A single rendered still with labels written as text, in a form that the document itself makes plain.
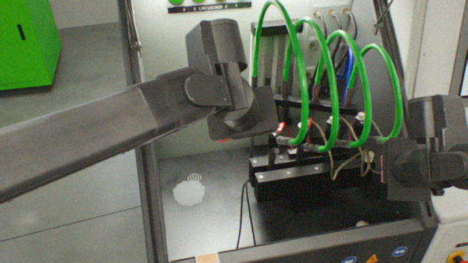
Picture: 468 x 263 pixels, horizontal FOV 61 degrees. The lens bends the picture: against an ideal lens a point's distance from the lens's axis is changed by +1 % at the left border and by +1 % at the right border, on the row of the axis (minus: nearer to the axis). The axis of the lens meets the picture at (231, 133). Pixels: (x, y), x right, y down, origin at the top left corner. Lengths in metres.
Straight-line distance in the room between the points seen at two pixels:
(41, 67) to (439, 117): 3.18
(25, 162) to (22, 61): 3.16
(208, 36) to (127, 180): 2.11
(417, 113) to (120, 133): 0.41
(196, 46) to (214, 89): 0.08
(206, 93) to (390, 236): 0.72
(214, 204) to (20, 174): 0.90
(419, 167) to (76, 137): 0.43
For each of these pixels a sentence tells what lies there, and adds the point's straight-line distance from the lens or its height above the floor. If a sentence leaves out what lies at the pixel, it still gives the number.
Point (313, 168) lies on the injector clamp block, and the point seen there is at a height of 0.98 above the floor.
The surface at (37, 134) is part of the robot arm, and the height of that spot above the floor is 1.52.
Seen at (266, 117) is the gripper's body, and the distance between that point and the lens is 0.56.
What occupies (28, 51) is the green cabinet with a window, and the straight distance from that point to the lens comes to 3.45.
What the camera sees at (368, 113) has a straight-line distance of 0.89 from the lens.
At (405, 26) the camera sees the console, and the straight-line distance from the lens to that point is 1.11.
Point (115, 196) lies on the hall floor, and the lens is 2.46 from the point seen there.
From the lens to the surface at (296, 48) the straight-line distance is 0.79.
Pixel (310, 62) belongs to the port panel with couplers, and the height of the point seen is 1.14.
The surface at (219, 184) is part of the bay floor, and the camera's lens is 1.25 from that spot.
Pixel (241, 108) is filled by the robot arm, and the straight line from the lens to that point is 0.46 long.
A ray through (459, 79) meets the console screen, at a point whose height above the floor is 1.19.
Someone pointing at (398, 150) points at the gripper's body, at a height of 1.30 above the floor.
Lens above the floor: 1.71
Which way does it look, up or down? 37 degrees down
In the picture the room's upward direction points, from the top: straight up
